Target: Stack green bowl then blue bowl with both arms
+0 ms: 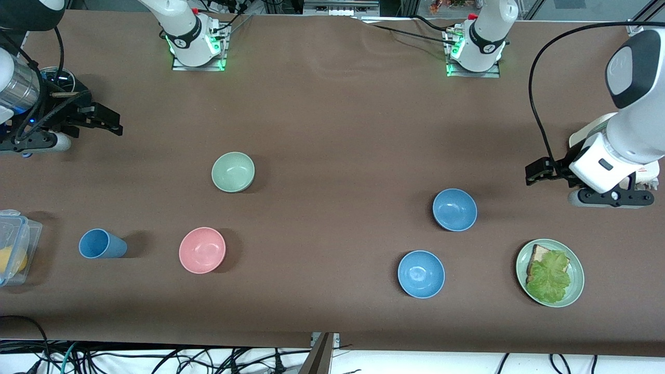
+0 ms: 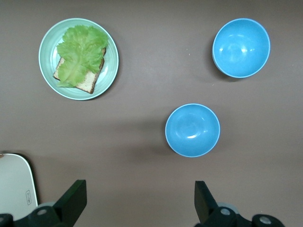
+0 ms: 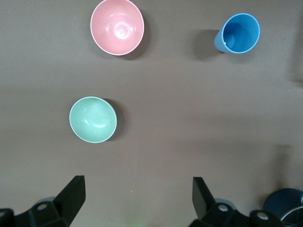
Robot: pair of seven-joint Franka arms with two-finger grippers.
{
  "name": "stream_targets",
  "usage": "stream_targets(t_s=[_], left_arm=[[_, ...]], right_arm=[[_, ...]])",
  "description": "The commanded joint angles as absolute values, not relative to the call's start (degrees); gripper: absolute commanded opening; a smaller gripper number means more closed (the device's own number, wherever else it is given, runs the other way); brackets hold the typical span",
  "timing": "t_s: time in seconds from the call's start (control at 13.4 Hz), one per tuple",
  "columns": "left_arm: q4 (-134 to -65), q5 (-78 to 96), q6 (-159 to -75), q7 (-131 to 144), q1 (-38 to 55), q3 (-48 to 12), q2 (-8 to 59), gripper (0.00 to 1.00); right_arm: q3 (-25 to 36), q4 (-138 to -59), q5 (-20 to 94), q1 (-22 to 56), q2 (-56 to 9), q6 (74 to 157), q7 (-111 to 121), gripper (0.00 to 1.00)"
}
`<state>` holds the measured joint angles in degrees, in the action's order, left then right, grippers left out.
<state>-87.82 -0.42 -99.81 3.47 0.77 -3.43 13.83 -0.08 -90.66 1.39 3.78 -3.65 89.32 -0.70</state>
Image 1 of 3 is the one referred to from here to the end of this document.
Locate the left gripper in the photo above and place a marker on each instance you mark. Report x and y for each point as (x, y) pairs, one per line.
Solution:
(562, 165)

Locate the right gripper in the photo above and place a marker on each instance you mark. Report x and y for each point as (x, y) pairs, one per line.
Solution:
(66, 114)

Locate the blue bowl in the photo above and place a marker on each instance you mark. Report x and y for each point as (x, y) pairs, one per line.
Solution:
(454, 209)
(421, 274)

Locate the green bowl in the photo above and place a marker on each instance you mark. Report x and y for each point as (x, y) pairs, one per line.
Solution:
(233, 171)

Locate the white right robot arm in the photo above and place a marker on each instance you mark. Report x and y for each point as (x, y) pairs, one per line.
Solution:
(183, 32)

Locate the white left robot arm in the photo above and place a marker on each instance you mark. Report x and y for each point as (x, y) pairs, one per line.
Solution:
(635, 124)

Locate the pink bowl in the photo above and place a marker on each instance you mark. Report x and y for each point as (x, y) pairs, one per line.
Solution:
(202, 250)

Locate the cream plate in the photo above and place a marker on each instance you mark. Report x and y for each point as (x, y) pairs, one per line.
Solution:
(584, 136)

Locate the black pot glass lid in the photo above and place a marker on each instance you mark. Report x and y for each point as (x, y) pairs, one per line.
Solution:
(65, 80)

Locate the bread slice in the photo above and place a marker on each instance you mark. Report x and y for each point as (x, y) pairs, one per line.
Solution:
(540, 253)

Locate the green lettuce leaf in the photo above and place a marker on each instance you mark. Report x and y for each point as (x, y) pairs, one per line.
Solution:
(550, 278)

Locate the green plate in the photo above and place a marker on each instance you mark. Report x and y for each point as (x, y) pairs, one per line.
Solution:
(575, 291)

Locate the blue cup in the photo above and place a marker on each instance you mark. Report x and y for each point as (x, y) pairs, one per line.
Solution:
(101, 244)

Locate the clear plastic container blue lid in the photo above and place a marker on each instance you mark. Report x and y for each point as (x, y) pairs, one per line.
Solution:
(21, 228)

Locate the yellow food item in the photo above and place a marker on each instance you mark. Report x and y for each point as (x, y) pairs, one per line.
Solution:
(10, 259)

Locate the aluminium strut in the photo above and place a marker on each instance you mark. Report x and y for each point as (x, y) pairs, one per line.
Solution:
(319, 358)

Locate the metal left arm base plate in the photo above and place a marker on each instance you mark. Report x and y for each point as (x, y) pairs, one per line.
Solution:
(493, 72)

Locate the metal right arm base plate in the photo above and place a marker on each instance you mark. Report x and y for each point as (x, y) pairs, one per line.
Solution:
(217, 62)

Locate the grey metal frame box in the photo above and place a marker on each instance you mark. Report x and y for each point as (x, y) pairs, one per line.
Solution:
(340, 6)

